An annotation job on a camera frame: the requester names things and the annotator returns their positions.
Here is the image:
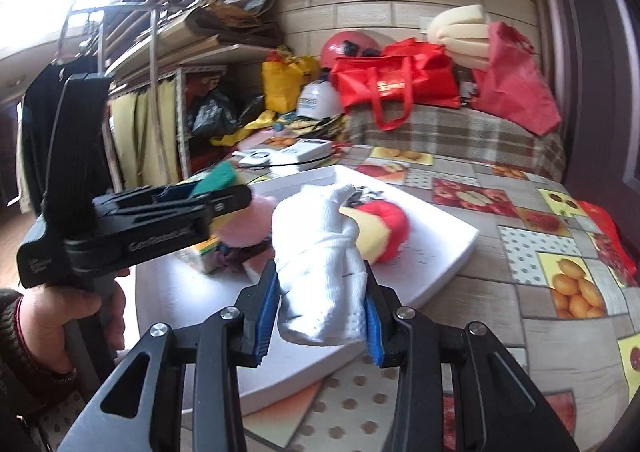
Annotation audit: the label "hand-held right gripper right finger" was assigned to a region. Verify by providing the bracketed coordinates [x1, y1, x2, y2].
[362, 259, 581, 452]

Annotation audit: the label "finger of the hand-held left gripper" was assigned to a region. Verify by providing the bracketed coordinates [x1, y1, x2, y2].
[150, 183, 199, 201]
[106, 183, 254, 223]

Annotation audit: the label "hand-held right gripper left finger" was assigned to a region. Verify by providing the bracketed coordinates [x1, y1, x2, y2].
[57, 259, 281, 452]

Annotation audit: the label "green scouring sponge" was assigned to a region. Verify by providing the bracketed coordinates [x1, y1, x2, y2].
[191, 162, 249, 197]

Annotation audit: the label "pink plush ball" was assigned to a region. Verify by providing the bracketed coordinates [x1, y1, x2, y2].
[212, 196, 276, 247]

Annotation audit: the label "white sock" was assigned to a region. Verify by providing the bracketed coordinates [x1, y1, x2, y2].
[271, 183, 373, 347]

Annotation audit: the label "white tray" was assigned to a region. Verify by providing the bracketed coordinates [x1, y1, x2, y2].
[135, 164, 480, 417]

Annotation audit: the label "person's left forearm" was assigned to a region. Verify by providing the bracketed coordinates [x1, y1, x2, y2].
[0, 288, 68, 433]

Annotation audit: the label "person's left hand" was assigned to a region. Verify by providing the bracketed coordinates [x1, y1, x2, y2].
[17, 268, 132, 377]

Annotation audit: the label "small white power bank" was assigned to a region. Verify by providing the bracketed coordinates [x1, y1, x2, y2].
[239, 148, 273, 169]

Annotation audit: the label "yellow curtain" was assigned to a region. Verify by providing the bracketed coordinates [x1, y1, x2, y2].
[107, 79, 193, 190]

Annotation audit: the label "yellow green tissue pack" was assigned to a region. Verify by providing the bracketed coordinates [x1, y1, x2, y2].
[172, 234, 223, 275]

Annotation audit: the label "yellow crumpled plastic sheet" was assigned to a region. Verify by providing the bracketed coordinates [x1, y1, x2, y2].
[210, 110, 278, 147]

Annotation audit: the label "black plastic bag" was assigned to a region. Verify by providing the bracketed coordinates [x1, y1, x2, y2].
[191, 90, 266, 137]

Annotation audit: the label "large white power bank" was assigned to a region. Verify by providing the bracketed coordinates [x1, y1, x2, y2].
[272, 138, 335, 176]

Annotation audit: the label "dark hanging clothing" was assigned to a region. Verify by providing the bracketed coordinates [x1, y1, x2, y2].
[17, 54, 103, 217]

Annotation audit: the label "red plush toy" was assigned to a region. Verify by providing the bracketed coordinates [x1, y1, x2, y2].
[342, 199, 411, 265]

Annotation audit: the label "yellow shopping bag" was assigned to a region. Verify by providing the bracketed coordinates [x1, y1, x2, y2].
[261, 46, 321, 113]

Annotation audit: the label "fruit print tablecloth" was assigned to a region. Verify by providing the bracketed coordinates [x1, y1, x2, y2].
[40, 144, 640, 452]

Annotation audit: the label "white shelf board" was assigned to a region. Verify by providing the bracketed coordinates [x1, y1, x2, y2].
[107, 42, 273, 82]

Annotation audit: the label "white helmet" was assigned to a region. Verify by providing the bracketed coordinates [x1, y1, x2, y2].
[296, 80, 345, 121]

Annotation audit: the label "red helmet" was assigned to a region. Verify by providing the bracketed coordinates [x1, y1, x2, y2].
[320, 30, 383, 67]

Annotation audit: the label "red tote bag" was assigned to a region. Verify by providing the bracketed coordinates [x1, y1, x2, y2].
[329, 38, 461, 131]

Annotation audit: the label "plaid covered bench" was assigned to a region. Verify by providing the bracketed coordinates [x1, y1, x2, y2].
[345, 104, 568, 183]

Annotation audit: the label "red printed bag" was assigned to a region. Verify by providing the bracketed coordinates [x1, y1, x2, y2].
[575, 200, 638, 287]

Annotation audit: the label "white foam pieces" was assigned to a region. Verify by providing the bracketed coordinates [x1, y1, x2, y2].
[427, 4, 493, 70]

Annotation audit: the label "dark panelled door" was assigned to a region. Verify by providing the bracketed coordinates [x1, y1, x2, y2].
[540, 0, 640, 283]

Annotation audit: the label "black cable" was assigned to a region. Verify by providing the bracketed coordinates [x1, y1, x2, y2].
[260, 144, 346, 171]

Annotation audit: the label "metal rack frame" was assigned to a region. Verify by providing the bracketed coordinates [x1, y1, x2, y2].
[57, 2, 171, 183]

